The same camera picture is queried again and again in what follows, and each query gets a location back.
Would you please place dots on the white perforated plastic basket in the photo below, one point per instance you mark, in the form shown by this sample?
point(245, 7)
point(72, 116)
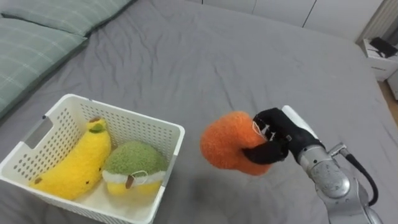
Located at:
point(93, 161)

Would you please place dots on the grey bed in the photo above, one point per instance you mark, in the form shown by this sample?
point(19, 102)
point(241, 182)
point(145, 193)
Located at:
point(199, 93)

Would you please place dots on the green and yellow soft toy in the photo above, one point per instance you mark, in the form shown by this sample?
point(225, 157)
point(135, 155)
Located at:
point(134, 166)

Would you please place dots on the green checked pillow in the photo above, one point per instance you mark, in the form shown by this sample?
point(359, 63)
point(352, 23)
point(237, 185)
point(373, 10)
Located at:
point(31, 59)
point(68, 14)

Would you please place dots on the orange soft toy fruit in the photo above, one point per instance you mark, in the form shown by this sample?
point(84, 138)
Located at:
point(231, 143)

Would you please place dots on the black object on cabinet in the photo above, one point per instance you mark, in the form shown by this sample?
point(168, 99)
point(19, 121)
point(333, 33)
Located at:
point(384, 46)

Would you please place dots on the yellow banana soft toy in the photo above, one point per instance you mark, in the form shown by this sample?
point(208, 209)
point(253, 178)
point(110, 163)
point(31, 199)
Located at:
point(76, 165)

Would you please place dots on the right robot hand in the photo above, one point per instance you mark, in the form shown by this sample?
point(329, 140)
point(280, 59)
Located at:
point(284, 133)

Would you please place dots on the white bedside cabinet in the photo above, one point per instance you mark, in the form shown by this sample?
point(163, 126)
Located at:
point(381, 62)

